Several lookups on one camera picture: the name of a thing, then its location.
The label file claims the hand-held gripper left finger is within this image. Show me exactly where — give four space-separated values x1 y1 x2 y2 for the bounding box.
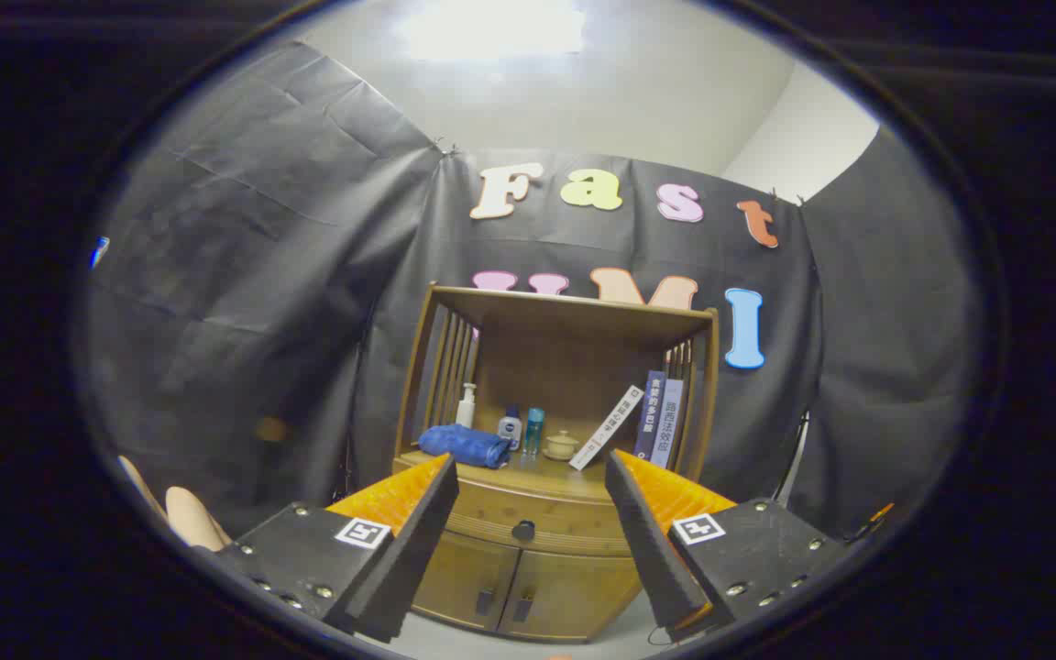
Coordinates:
214 453 461 644

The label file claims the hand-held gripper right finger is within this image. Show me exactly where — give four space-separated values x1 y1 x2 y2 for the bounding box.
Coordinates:
603 448 854 644

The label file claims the wooden drawer with black knob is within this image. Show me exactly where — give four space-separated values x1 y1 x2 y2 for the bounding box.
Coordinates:
439 477 641 558

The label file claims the wooden cabinet door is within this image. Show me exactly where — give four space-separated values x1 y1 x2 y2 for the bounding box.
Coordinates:
498 548 644 643
411 532 522 633

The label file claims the wooden countertop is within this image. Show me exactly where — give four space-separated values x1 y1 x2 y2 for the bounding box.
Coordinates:
397 447 621 503

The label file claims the wooden cabinet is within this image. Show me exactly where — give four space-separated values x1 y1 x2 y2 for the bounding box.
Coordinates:
390 282 721 643

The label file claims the rolled blue towel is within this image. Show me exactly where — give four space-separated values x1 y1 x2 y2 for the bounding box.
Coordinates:
418 423 512 470

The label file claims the light purple book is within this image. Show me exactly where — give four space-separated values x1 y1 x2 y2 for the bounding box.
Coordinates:
650 376 687 470

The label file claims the white book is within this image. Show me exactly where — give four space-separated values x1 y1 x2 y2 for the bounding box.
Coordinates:
568 385 646 472

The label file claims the dark blue book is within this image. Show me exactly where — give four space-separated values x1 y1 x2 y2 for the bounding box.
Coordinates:
633 369 668 461

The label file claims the white stand pole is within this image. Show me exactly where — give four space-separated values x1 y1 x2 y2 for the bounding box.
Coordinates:
774 411 811 507

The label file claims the dark device with orange tip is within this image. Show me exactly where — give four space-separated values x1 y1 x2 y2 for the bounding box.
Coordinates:
844 500 897 544

